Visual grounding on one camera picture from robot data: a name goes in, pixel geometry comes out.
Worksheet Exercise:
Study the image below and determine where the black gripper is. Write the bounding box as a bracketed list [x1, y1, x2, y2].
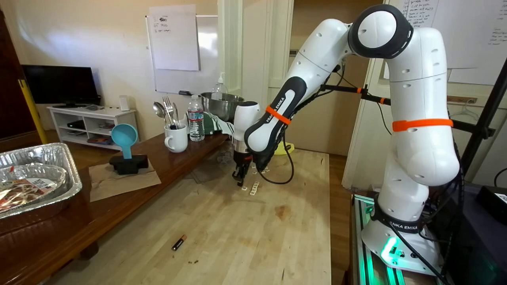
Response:
[231, 150, 255, 188]

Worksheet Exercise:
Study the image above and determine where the yellow fabric bag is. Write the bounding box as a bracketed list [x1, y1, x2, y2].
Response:
[274, 140, 296, 158]

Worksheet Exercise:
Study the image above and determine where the green striped white towel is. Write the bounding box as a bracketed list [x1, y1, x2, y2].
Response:
[202, 110, 236, 137]

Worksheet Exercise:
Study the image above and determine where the full clear water bottle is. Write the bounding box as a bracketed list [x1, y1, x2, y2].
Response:
[186, 93, 205, 142]

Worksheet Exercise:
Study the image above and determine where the large steel bowl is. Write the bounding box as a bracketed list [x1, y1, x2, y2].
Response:
[198, 91, 245, 123]

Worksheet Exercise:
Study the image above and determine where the white ceramic mug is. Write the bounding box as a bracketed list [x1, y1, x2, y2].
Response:
[163, 123, 190, 155]

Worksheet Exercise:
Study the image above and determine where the clear pump sanitiser bottle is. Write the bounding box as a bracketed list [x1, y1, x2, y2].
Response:
[212, 69, 228, 101]

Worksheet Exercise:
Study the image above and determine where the copper black battery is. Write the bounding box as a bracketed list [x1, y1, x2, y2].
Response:
[169, 234, 186, 253]

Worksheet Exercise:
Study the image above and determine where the metal spoon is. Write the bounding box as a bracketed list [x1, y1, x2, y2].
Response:
[163, 98, 180, 128]
[152, 99, 171, 128]

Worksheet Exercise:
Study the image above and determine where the black base block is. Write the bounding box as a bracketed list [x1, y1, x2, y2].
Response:
[107, 153, 150, 175]

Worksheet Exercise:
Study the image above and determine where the brown paper sheet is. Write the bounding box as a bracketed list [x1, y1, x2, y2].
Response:
[87, 159, 163, 204]

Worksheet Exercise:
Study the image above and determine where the blue plastic scoop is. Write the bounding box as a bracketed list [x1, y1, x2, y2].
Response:
[109, 121, 139, 161]

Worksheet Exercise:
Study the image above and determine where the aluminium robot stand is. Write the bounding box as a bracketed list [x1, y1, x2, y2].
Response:
[346, 191, 461, 285]

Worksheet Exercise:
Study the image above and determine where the black horizontal rod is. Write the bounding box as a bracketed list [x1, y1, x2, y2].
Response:
[321, 83, 497, 134]

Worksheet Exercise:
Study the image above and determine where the white paper sheet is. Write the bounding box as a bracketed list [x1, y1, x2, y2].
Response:
[145, 4, 201, 72]

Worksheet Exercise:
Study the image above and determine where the white television stand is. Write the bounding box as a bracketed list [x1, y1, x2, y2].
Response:
[45, 102, 139, 151]

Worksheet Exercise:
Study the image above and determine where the aluminium foil tray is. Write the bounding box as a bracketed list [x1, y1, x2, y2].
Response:
[0, 140, 83, 221]

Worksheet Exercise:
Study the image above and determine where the black flat television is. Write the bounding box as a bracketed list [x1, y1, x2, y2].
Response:
[20, 63, 102, 109]

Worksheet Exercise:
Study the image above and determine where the yellow stick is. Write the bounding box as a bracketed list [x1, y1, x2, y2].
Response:
[15, 77, 49, 145]

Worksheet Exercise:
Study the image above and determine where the black slanted pole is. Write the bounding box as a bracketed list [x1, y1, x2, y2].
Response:
[459, 56, 507, 175]

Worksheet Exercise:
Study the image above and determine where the dark wooden cabinet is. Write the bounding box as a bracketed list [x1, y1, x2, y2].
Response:
[0, 9, 37, 140]

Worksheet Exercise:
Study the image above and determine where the black box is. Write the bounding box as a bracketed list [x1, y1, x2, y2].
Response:
[473, 183, 507, 226]

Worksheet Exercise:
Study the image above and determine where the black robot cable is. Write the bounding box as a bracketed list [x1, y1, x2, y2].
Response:
[256, 61, 394, 186]

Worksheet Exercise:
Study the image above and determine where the narrow orange strap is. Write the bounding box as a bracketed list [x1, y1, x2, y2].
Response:
[264, 104, 293, 126]

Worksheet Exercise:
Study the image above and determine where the wide orange strap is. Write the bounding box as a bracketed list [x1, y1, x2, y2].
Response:
[391, 117, 454, 134]

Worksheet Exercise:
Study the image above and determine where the handwritten wall whiteboard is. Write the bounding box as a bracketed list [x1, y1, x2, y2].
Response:
[389, 0, 507, 85]

